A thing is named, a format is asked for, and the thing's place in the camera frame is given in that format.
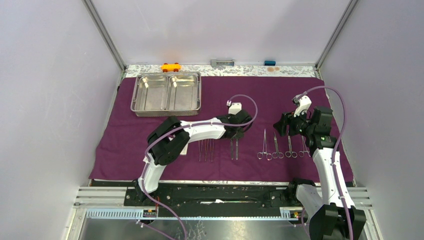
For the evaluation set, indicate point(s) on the remaining steel instrument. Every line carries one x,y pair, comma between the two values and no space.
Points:
232,149

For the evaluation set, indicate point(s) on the perforated steel instrument tray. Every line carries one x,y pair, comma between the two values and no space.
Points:
167,94

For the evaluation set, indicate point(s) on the orange toy car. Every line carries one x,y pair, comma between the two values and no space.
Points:
174,67

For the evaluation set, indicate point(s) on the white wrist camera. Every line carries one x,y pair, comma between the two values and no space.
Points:
234,107
303,103

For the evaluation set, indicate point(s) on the steel scalpel handle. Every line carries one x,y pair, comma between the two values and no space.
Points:
236,149
206,149

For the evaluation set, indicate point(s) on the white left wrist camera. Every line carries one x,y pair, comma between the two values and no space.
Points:
234,107

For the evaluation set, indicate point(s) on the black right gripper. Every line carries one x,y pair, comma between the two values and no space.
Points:
288,119

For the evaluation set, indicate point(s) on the steel tweezers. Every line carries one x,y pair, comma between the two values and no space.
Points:
212,144
200,149

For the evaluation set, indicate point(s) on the steel surgical forceps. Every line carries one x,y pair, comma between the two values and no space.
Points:
264,153

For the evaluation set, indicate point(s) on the slotted grey cable duct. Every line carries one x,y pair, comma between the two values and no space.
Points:
267,214

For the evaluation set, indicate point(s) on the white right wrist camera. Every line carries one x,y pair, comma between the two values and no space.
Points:
303,103

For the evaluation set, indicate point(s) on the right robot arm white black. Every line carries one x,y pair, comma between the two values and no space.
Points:
332,215

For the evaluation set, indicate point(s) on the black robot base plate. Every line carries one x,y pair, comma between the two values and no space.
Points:
175,197

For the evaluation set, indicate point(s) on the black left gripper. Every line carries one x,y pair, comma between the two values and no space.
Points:
239,134

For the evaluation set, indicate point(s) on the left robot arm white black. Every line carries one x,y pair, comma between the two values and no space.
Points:
169,139

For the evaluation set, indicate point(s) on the purple cloth wrap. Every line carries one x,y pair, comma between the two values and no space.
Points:
251,165

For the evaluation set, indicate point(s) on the small white sterile packet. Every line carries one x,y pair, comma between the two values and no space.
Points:
184,150

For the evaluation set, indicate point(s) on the blue plastic block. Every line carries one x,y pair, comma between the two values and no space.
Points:
269,63

